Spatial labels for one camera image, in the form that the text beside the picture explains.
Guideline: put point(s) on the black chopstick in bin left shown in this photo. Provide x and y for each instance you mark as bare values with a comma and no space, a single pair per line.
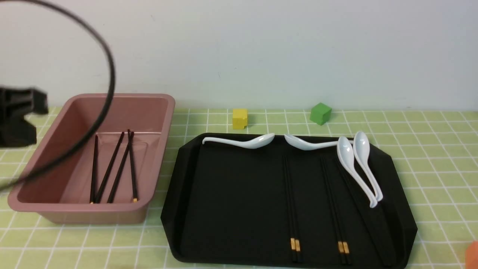
102,186

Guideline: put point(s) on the white spoon centre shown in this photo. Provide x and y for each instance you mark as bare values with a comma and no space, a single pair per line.
301,144

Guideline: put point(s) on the white spoon far left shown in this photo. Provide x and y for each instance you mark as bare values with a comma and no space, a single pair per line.
254,143

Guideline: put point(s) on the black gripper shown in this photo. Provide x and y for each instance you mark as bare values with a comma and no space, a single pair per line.
15,104

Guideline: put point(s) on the black chopstick in bin right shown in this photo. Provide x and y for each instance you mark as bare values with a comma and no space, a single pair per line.
121,167

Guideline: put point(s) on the black plastic tray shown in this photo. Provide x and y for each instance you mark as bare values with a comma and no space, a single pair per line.
228,205

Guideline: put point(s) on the black chopstick in bin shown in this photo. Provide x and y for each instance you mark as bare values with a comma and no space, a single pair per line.
102,186
121,167

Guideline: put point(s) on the orange object at corner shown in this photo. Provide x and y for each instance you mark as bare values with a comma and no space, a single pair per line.
471,256

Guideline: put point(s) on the pink rectangular plastic bin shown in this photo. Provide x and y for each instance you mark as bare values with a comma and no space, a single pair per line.
63,195

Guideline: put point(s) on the white spoon inner right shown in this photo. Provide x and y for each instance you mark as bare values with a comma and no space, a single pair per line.
347,160

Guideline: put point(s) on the green wooden cube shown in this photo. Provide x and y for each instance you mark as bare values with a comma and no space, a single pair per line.
320,114

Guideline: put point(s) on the black chopstick gold band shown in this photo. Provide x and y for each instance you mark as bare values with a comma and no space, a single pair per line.
335,219
92,197
289,205
338,213
294,214
132,166

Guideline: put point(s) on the black chopstick under spoons left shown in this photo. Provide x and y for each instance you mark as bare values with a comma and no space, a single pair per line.
373,219

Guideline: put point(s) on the yellow wooden cube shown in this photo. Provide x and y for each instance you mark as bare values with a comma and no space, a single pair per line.
239,119

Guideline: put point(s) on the white spoon outer right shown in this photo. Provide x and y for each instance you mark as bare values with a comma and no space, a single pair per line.
361,148

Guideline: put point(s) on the white spoon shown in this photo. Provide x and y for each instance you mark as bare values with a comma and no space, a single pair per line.
347,160
254,143
301,144
361,148

